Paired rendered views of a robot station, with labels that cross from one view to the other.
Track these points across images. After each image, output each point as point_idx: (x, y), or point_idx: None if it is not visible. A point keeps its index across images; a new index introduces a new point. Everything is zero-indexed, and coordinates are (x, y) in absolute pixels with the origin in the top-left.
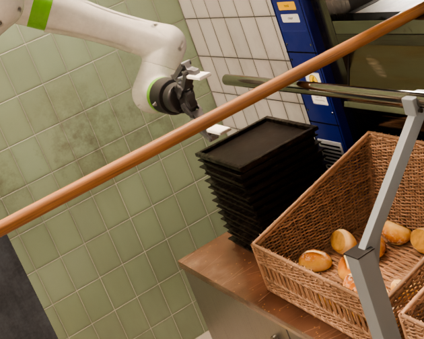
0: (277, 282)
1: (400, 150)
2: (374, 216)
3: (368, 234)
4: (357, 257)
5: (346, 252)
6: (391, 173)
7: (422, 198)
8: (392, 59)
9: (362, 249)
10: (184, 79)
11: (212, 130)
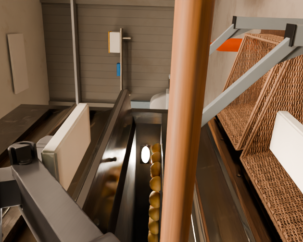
0: None
1: (212, 101)
2: (261, 59)
3: (275, 47)
4: (287, 25)
5: (293, 27)
6: (229, 87)
7: None
8: None
9: (287, 36)
10: (47, 181)
11: None
